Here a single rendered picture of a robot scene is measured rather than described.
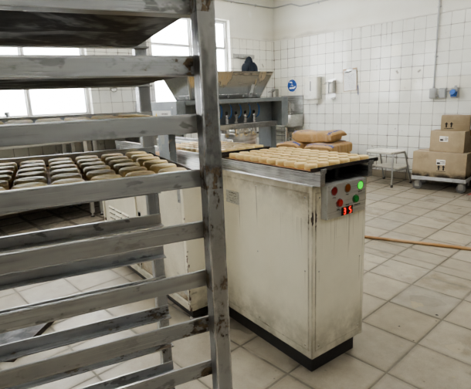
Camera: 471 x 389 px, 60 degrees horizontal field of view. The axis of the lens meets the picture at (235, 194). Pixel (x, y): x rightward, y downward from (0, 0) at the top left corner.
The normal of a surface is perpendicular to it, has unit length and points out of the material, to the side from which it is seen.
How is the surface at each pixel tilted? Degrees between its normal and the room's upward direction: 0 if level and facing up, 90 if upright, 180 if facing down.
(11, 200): 90
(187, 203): 90
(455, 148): 93
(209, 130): 90
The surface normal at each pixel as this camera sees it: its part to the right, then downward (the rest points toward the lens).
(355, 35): -0.73, 0.18
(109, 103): 0.68, 0.14
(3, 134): 0.42, 0.18
